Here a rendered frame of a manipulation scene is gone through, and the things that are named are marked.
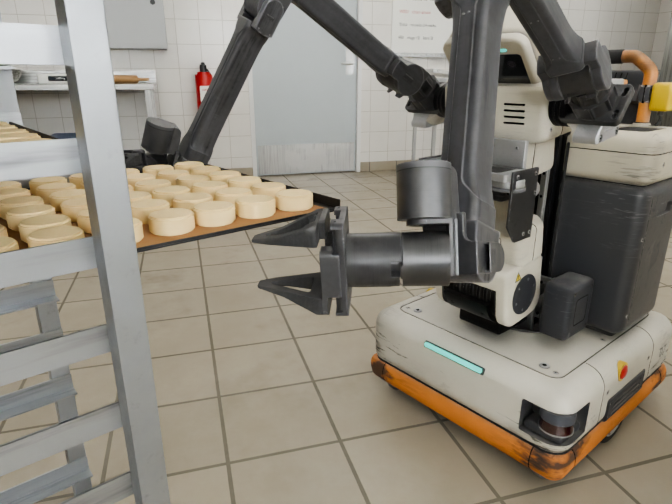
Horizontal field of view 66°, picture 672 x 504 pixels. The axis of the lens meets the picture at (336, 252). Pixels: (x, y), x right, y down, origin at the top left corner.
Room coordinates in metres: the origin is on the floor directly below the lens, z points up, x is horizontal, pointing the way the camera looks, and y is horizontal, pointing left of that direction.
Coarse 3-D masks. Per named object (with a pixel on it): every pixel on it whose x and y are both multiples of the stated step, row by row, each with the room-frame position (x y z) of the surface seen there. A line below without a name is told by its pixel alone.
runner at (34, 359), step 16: (64, 336) 0.43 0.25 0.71; (80, 336) 0.44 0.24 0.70; (96, 336) 0.45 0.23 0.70; (16, 352) 0.40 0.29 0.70; (32, 352) 0.41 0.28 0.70; (48, 352) 0.42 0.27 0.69; (64, 352) 0.43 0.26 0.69; (80, 352) 0.44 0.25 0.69; (96, 352) 0.45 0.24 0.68; (0, 368) 0.39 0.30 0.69; (16, 368) 0.40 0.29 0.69; (32, 368) 0.41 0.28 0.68; (48, 368) 0.42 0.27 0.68; (0, 384) 0.39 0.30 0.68
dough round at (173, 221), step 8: (168, 208) 0.58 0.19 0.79; (176, 208) 0.58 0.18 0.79; (152, 216) 0.54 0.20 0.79; (160, 216) 0.54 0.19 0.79; (168, 216) 0.54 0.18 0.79; (176, 216) 0.54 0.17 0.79; (184, 216) 0.54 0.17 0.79; (192, 216) 0.55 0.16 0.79; (152, 224) 0.54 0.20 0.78; (160, 224) 0.53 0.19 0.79; (168, 224) 0.53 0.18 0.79; (176, 224) 0.54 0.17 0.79; (184, 224) 0.54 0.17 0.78; (192, 224) 0.55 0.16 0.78; (152, 232) 0.54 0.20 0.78; (160, 232) 0.53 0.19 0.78; (168, 232) 0.53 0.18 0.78; (176, 232) 0.54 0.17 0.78; (184, 232) 0.54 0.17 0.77
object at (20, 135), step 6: (0, 126) 0.62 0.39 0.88; (6, 126) 0.62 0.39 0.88; (12, 126) 0.62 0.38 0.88; (0, 132) 0.55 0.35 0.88; (6, 132) 0.55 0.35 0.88; (12, 132) 0.56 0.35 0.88; (18, 132) 0.56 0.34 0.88; (24, 132) 0.57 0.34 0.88; (0, 138) 0.50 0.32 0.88; (6, 138) 0.50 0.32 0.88; (12, 138) 0.50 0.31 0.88; (18, 138) 0.51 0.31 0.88; (24, 138) 0.50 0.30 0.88; (30, 138) 0.50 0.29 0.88; (36, 138) 0.50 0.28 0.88; (42, 138) 0.50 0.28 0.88; (48, 138) 0.50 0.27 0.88
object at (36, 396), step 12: (36, 384) 0.76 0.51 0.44; (48, 384) 0.77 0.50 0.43; (60, 384) 0.78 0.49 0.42; (72, 384) 0.79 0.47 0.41; (0, 396) 0.72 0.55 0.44; (12, 396) 0.73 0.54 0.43; (24, 396) 0.74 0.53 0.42; (36, 396) 0.76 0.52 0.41; (48, 396) 0.76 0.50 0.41; (60, 396) 0.76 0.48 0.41; (0, 408) 0.72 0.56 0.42; (12, 408) 0.73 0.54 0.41; (24, 408) 0.73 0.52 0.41; (36, 408) 0.73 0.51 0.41; (0, 420) 0.70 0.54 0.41
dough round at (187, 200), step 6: (174, 198) 0.63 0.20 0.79; (180, 198) 0.63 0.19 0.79; (186, 198) 0.63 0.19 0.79; (192, 198) 0.63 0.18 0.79; (198, 198) 0.63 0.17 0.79; (204, 198) 0.63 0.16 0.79; (210, 198) 0.64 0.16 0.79; (174, 204) 0.63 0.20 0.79; (180, 204) 0.62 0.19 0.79; (186, 204) 0.62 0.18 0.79; (192, 204) 0.62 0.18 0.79
